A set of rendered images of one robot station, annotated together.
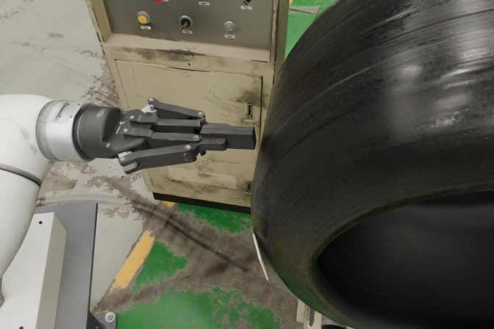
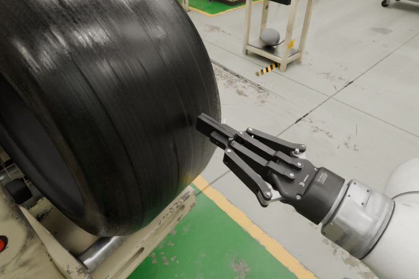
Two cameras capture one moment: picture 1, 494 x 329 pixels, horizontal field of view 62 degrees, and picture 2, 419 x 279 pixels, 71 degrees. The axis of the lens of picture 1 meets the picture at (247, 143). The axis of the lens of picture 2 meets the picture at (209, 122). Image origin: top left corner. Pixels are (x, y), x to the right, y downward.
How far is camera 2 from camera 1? 0.73 m
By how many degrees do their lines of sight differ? 89
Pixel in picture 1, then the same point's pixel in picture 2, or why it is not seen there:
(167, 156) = (267, 136)
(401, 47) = not seen: outside the picture
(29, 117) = (406, 210)
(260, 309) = not seen: outside the picture
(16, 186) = (398, 189)
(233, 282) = not seen: outside the picture
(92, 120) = (330, 174)
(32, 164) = not seen: hidden behind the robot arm
